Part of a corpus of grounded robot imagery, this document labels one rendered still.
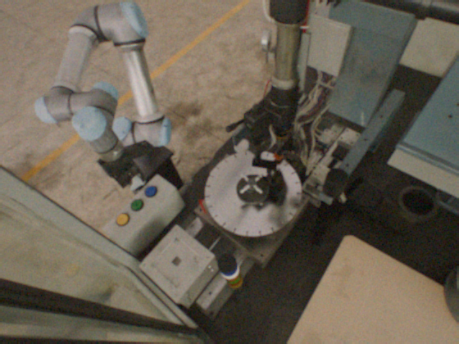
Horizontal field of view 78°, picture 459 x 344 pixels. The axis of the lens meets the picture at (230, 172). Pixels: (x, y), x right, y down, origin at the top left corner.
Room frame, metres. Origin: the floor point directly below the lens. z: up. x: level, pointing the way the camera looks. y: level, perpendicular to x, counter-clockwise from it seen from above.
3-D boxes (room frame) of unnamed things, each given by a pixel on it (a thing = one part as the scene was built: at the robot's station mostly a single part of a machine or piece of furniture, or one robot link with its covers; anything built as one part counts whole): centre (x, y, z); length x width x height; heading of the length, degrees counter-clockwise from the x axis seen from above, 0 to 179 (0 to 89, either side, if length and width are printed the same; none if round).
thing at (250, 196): (0.46, -0.06, 0.96); 0.11 x 0.11 x 0.03
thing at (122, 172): (0.54, 0.33, 1.12); 0.09 x 0.08 x 0.12; 130
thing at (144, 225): (0.50, 0.35, 0.82); 0.28 x 0.11 x 0.15; 131
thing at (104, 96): (0.65, 0.33, 1.28); 0.11 x 0.11 x 0.08; 83
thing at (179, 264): (0.28, 0.23, 0.82); 0.18 x 0.18 x 0.15; 41
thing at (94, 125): (0.55, 0.33, 1.28); 0.09 x 0.08 x 0.11; 173
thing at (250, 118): (0.52, -0.10, 1.17); 0.06 x 0.05 x 0.20; 122
